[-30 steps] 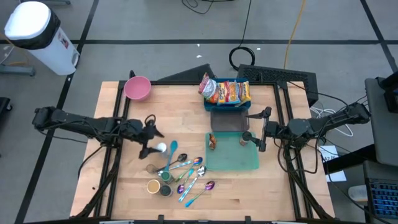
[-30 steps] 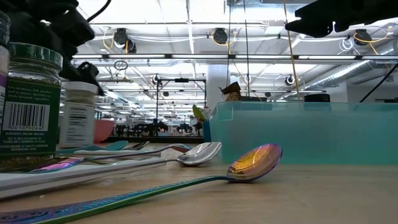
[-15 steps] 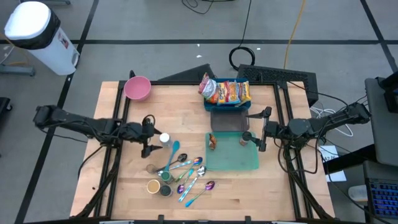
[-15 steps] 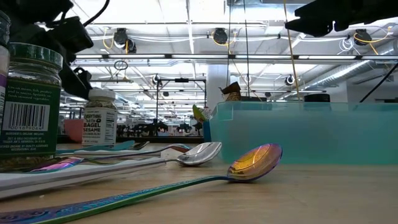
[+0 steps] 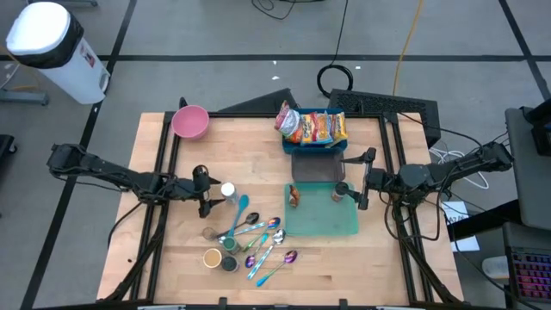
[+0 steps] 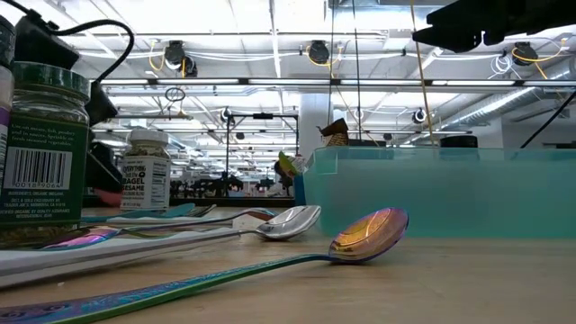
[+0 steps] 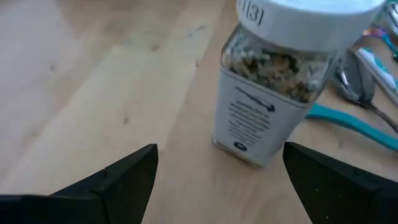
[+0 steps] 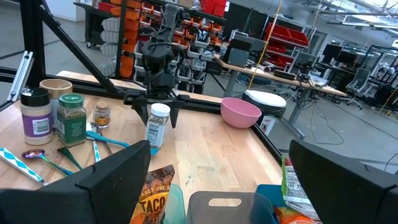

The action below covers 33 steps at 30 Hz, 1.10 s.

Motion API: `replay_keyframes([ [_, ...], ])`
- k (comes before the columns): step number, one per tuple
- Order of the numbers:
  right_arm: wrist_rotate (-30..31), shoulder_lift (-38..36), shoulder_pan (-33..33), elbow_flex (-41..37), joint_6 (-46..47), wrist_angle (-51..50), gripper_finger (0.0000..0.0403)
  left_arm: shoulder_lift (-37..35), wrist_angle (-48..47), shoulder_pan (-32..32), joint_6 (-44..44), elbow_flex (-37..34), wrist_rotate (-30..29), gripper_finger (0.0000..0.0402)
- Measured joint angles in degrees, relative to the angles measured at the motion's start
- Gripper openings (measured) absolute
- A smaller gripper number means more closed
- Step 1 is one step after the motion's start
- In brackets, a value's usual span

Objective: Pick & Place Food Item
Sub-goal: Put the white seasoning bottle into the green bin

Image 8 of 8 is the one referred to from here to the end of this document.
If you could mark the white trash bin black liner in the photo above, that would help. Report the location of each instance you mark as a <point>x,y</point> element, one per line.
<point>264,99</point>

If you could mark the teal plastic spoon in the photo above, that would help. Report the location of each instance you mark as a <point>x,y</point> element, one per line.
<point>105,140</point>

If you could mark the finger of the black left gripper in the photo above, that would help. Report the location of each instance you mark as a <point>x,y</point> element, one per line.
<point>177,112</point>
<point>142,110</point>

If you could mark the green lid herb jar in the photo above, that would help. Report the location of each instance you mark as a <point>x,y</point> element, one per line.
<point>71,121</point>

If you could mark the pink bowl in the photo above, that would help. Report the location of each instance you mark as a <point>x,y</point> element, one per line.
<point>239,112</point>

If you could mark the silver aluminium extrusion bar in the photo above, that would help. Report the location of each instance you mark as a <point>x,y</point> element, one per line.
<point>20,74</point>

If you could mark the teal translucent plastic bin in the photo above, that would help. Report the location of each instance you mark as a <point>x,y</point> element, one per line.
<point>174,205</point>

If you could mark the white lid seasoning jar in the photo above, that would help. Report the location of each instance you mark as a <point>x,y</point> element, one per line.
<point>157,130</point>

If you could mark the black monitor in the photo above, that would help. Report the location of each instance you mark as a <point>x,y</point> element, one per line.
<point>331,53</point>

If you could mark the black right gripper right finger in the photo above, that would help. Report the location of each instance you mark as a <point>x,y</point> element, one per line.
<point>348,196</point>

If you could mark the brown taco seasoning packet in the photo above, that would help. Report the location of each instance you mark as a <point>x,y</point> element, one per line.
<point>152,199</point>

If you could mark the red white ramen packet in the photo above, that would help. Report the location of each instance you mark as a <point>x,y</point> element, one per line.
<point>295,189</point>

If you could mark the red bin rack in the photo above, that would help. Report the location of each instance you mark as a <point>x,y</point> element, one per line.
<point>287,35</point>

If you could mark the storage rack orange bins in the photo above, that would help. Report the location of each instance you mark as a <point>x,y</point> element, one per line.
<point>127,18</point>

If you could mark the grey plastic bin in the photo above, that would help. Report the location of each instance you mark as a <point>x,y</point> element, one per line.
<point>224,214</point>

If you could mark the grey office chair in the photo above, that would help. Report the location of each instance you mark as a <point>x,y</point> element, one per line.
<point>357,84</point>

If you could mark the tan lid spice jar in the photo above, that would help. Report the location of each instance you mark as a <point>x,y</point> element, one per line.
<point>56,88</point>

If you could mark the orange ramen packet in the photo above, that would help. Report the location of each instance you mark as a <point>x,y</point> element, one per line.
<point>292,219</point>

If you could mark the black aluminium table frame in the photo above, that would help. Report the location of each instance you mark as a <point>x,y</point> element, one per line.
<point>31,31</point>

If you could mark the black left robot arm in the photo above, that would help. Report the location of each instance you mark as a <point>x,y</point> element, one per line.
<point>159,57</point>

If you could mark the blue plastic bin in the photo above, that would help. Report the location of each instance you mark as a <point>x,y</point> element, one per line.
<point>267,196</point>

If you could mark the black lid purple label jar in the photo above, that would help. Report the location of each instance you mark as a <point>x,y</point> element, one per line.
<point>36,121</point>

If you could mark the dark metal spoon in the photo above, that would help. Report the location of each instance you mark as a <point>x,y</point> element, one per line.
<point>94,127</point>

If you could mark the black cart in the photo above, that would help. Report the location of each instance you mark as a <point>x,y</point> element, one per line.
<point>93,18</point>

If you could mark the black grey equipment box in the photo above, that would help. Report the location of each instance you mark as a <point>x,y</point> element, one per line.
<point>241,54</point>

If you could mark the small cork lid jar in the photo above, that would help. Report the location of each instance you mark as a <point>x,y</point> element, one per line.
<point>102,115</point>

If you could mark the green metal spoon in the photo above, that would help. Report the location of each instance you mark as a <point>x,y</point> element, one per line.
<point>66,156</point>

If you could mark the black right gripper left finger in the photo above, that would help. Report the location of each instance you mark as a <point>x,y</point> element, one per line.
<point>77,202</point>

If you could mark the long wooden desk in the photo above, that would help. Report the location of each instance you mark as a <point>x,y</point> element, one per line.
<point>280,77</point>

